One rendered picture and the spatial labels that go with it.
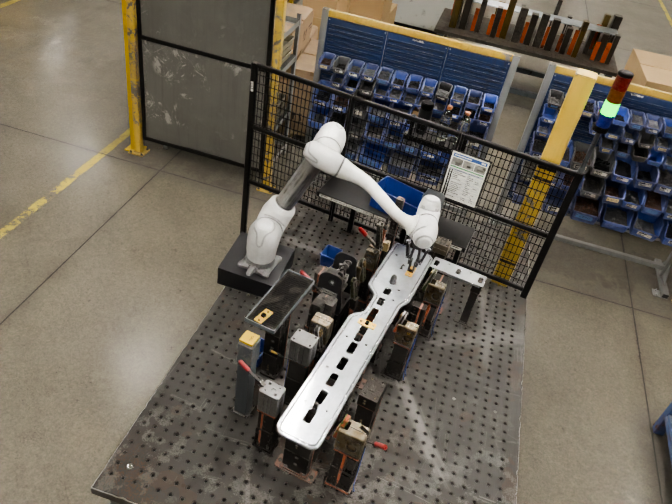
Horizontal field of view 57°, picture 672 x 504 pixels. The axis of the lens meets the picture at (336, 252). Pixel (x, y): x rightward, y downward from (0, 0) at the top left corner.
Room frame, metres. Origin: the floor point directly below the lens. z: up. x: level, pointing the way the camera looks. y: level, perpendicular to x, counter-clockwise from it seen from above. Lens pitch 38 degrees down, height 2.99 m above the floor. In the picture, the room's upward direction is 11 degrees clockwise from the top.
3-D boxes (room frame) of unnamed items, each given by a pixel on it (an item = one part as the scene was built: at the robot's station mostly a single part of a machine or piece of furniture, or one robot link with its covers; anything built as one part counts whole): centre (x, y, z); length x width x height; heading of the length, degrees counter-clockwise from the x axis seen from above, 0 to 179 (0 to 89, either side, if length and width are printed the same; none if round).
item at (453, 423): (2.33, -0.25, 0.68); 2.56 x 1.61 x 0.04; 171
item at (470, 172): (2.97, -0.61, 1.30); 0.23 x 0.02 x 0.31; 72
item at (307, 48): (5.92, 0.66, 0.52); 1.21 x 0.81 x 1.05; 175
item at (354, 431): (1.42, -0.20, 0.88); 0.15 x 0.11 x 0.36; 72
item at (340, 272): (2.19, -0.04, 0.94); 0.18 x 0.13 x 0.49; 162
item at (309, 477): (1.43, -0.01, 0.84); 0.18 x 0.06 x 0.29; 72
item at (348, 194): (2.95, -0.29, 1.02); 0.90 x 0.22 x 0.03; 72
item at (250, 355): (1.67, 0.27, 0.92); 0.08 x 0.08 x 0.44; 72
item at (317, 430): (2.01, -0.20, 1.00); 1.38 x 0.22 x 0.02; 162
